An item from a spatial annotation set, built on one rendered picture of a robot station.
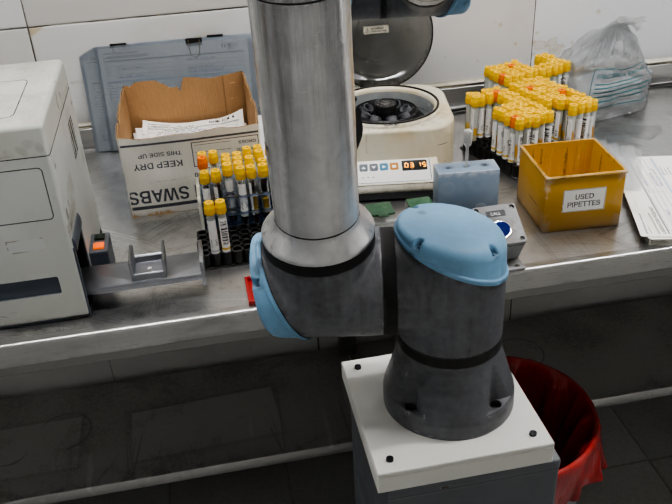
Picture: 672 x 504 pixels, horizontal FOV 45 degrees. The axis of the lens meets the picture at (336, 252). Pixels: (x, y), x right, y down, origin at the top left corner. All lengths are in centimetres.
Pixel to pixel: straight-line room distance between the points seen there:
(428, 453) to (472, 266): 22
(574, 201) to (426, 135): 29
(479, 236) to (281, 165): 22
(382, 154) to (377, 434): 66
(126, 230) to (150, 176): 10
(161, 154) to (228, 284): 29
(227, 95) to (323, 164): 96
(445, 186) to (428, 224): 48
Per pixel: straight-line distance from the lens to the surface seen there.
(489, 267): 81
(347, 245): 78
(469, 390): 88
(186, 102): 167
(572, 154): 145
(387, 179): 142
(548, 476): 96
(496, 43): 184
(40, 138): 109
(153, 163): 141
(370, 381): 98
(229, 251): 126
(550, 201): 132
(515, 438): 92
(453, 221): 84
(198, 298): 120
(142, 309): 120
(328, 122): 70
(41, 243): 115
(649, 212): 141
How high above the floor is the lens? 154
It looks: 31 degrees down
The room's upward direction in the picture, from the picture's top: 3 degrees counter-clockwise
